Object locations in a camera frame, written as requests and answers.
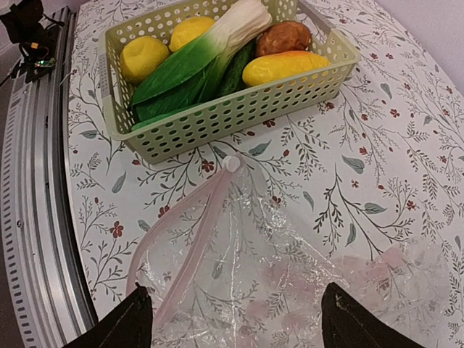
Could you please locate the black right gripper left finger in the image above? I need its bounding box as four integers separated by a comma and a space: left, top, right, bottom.
65, 283, 153, 348

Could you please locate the aluminium front rail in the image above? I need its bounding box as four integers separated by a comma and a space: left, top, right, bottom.
1, 8, 98, 347

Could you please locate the dark green cucumber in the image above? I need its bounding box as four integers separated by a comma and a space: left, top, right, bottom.
215, 39, 256, 98

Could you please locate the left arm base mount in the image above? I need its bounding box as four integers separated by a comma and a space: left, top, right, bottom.
1, 0, 65, 85

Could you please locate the floral tablecloth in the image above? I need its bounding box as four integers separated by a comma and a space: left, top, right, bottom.
68, 1, 463, 347

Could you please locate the clear zip top bag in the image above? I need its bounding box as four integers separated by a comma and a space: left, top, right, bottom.
126, 155, 449, 347

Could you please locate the pale green perforated basket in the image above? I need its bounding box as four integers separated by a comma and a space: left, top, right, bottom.
99, 1, 360, 164

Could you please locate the yellow orange mango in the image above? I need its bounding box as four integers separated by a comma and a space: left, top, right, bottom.
242, 51, 331, 86

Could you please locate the green white bok choy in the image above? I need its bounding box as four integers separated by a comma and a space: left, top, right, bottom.
130, 1, 273, 122

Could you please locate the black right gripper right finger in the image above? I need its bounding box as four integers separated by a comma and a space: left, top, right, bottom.
322, 282, 437, 347

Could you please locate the brown potato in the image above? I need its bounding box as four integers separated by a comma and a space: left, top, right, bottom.
255, 21, 311, 57

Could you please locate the yellow lemon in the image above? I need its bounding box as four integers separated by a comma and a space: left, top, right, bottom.
120, 36, 170, 86
169, 17, 215, 52

